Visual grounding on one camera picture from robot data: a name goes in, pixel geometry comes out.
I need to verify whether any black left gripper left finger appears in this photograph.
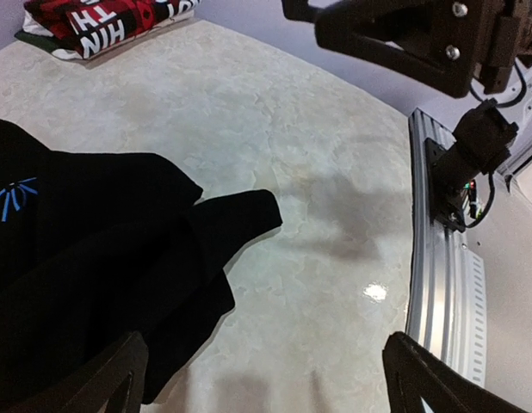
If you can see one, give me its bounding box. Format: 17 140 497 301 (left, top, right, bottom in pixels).
15 331 148 412

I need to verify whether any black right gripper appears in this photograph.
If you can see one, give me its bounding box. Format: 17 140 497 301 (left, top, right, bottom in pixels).
314 1 532 97

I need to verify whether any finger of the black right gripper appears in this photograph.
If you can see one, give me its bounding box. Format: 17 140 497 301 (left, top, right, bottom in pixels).
281 0 334 20

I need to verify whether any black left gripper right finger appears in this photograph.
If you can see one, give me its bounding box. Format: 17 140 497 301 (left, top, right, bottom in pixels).
382 331 522 413

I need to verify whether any black t-shirt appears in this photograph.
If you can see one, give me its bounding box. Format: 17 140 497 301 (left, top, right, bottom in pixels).
0 119 282 412

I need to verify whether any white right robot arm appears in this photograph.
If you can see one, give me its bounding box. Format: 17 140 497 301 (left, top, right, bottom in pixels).
281 1 532 191

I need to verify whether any red black plaid shirt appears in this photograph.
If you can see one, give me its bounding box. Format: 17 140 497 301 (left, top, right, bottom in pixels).
23 0 200 60

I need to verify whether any folded white green garment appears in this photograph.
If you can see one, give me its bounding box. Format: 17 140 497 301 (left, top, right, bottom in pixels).
15 11 84 60

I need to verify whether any aluminium front rail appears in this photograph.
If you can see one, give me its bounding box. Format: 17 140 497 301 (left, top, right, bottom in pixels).
405 109 487 386

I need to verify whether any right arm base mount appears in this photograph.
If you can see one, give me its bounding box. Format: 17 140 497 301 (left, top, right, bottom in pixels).
424 138 496 232

